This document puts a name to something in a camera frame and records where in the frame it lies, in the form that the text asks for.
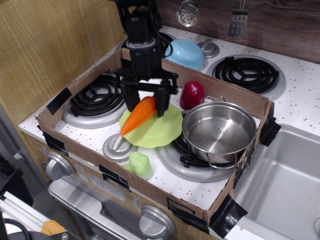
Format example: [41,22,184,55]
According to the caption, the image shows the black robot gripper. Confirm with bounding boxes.
[116,42,178,118]

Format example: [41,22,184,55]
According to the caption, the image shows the orange toy carrot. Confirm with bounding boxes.
[119,96,157,136]

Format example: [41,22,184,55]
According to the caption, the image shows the light green plastic plate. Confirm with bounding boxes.
[124,104,183,149]

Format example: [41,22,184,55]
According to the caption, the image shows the dark red toy pepper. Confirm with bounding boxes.
[179,81,205,110]

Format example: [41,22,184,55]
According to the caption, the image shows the front left stove burner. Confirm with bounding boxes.
[62,73,127,129]

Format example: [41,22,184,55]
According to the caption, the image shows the light blue plastic bowl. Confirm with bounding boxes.
[164,39,204,70]

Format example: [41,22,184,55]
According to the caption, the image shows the grey centre stove knob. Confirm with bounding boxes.
[102,134,137,163]

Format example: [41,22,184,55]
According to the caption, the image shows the grey stove knob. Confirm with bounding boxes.
[102,134,137,163]
[197,39,220,59]

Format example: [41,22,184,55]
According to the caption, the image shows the green toy broccoli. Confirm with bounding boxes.
[122,151,152,178]

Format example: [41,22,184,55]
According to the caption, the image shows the front right stove burner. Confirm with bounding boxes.
[156,136,235,183]

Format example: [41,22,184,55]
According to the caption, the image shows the grey back stove knob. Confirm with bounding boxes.
[197,39,220,59]

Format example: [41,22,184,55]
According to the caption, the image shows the stainless steel pot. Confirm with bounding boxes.
[182,95,257,170]

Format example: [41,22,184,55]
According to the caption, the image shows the hanging metal strainer ladle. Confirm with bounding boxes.
[176,0,200,28]

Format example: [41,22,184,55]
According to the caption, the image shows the back right stove burner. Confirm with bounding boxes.
[206,54,287,101]

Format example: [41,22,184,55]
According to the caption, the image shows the hanging metal spatula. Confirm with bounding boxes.
[228,0,249,38]

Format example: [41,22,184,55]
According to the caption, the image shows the left grey oven knob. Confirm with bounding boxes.
[45,151,75,181]

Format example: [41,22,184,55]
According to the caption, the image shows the grey oven knob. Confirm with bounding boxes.
[139,204,176,240]
[45,151,75,181]

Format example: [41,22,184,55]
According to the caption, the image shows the right grey oven knob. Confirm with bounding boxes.
[139,204,176,240]

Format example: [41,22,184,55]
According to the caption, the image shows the brown cardboard fence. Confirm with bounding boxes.
[37,49,275,237]

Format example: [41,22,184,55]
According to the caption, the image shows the grey sink basin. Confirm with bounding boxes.
[234,125,320,240]

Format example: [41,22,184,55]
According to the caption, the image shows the orange object bottom left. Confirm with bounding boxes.
[40,220,66,236]

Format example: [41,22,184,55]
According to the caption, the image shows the grey oven door handle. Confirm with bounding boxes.
[48,179,144,240]

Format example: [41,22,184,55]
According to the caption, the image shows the black cable bottom left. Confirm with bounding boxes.
[0,218,32,240]

